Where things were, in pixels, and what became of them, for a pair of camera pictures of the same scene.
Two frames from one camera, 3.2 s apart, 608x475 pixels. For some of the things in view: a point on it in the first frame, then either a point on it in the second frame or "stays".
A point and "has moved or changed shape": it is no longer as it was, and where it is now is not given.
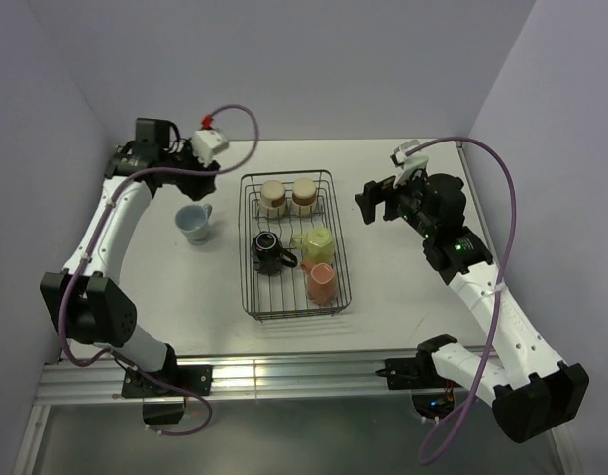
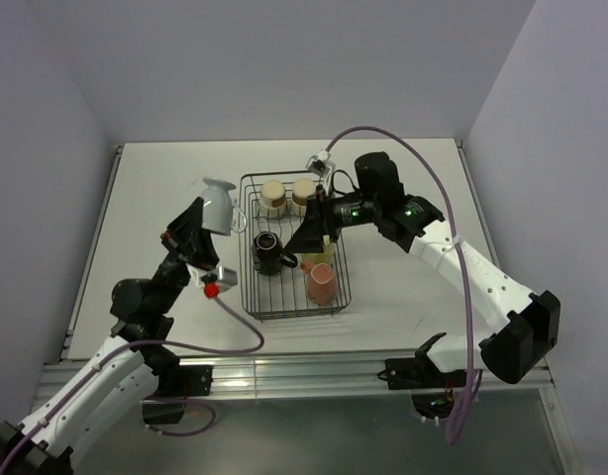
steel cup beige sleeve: (303, 201) stays
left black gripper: (200, 187) → (189, 239)
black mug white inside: (267, 254) stays
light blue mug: (193, 221) has moved or changed shape
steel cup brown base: (273, 199) stays
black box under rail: (162, 413) stays
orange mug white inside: (322, 285) stays
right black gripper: (377, 192) → (309, 237)
